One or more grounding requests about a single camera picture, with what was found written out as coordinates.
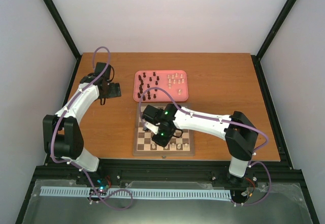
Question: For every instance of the wooden chess board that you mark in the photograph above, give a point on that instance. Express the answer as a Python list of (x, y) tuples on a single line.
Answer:
[(142, 141)]

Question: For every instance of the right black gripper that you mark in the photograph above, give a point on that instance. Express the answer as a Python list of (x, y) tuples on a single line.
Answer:
[(162, 142)]

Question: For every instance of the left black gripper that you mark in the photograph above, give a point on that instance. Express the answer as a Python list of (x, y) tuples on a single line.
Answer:
[(116, 92)]

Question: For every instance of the pink plastic tray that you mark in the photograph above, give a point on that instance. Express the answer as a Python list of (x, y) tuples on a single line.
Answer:
[(157, 85)]

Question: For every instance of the light blue cable duct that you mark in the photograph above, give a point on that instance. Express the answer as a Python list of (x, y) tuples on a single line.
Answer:
[(137, 193)]

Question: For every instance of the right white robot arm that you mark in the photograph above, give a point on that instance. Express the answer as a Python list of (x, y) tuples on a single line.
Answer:
[(236, 130)]

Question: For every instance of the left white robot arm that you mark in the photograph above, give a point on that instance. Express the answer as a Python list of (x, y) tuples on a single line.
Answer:
[(61, 132)]

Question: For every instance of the black aluminium frame base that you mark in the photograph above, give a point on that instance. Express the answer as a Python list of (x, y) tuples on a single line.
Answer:
[(282, 195)]

